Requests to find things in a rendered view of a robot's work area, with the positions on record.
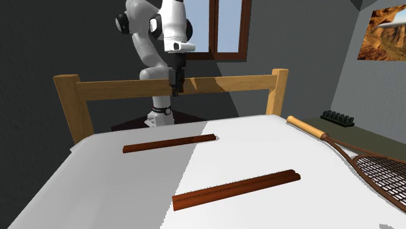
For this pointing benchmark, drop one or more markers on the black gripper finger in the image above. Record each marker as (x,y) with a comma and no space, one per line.
(175,85)

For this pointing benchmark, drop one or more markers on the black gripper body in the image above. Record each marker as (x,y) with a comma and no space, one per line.
(176,61)

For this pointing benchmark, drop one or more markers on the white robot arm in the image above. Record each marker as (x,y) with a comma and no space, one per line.
(173,22)

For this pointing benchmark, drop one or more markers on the dark robot stand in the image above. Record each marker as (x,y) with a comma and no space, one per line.
(177,118)

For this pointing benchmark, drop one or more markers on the brown framed window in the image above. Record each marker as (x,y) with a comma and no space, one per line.
(219,28)

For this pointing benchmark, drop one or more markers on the short brown wooden bar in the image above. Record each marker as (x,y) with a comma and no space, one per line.
(168,143)

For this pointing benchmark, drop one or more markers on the wooden bed with white sheet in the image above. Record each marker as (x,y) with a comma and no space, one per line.
(127,187)

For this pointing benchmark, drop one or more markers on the long brown wooden bar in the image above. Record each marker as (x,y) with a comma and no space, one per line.
(236,189)

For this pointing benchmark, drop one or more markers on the black ridged rack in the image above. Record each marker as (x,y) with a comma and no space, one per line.
(338,118)

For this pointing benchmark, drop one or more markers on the dark green side table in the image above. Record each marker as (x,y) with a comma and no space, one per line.
(364,136)

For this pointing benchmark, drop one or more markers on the wooden racket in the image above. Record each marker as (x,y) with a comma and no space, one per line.
(364,160)

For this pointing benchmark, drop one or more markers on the canyon wall picture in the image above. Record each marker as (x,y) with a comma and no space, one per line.
(383,33)

